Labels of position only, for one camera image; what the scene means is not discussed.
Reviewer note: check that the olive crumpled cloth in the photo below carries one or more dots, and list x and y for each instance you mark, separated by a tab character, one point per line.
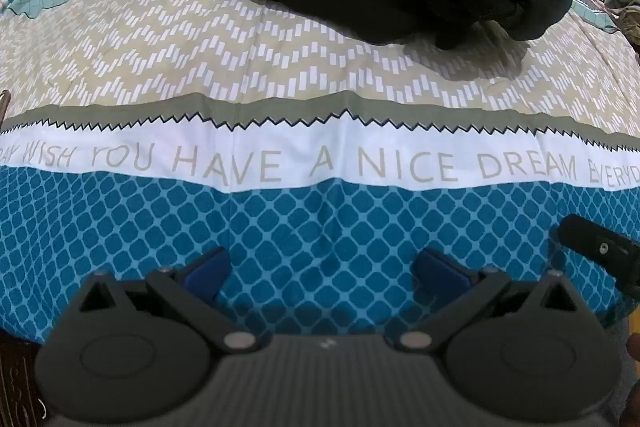
627	17

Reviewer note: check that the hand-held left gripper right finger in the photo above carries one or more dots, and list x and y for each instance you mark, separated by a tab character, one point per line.
440	274

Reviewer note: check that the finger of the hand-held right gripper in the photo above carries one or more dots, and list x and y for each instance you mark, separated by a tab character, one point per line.
585	239

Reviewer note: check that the patterned bed sheet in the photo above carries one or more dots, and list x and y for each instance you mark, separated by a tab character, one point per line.
300	82

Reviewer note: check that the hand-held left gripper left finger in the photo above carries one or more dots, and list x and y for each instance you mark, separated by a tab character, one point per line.
207	272

